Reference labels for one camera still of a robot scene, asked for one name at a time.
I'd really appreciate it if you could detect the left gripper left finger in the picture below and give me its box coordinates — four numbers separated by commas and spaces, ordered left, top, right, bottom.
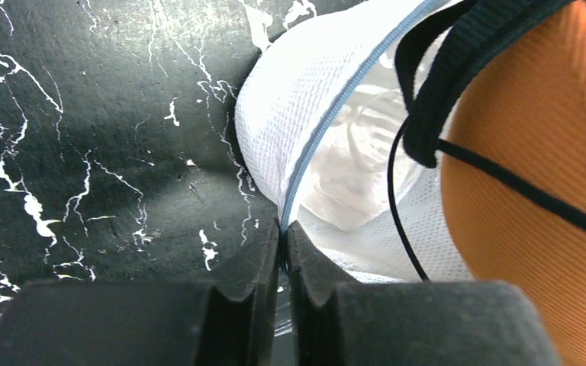
0, 221, 279, 365

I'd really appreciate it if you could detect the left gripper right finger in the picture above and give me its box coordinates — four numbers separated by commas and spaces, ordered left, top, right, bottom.
285, 223, 562, 365

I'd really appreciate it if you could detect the white mesh laundry basket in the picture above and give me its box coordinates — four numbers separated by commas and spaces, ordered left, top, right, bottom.
235, 1, 472, 282

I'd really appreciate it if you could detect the orange bra with black straps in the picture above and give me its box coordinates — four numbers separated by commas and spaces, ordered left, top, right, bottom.
394, 1, 586, 365

